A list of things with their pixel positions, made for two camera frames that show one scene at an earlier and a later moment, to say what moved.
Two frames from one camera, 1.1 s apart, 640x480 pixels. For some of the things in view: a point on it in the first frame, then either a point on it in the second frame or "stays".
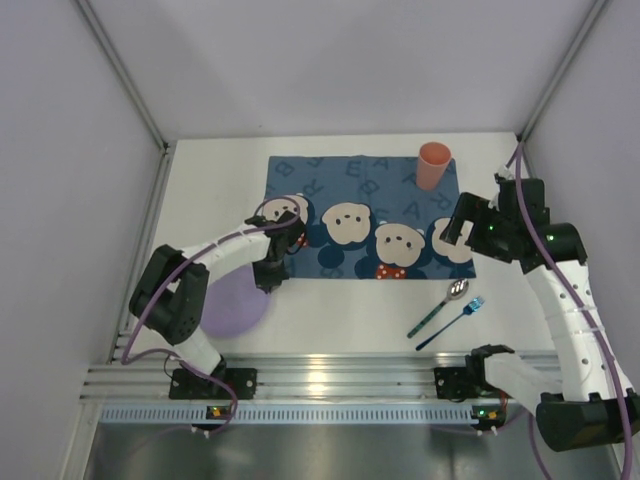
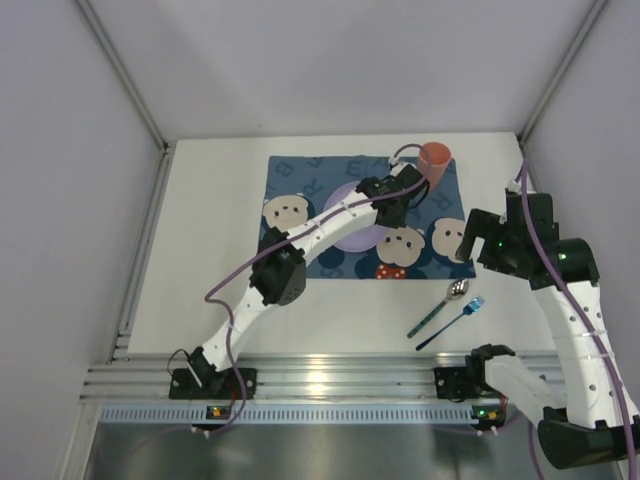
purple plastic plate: [234, 304] to [362, 240]
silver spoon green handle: [456, 289] stays
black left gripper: [271, 272] to [415, 176]
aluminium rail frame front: [296, 376] stays
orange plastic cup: [433, 159] stays
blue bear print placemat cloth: [369, 218] stays
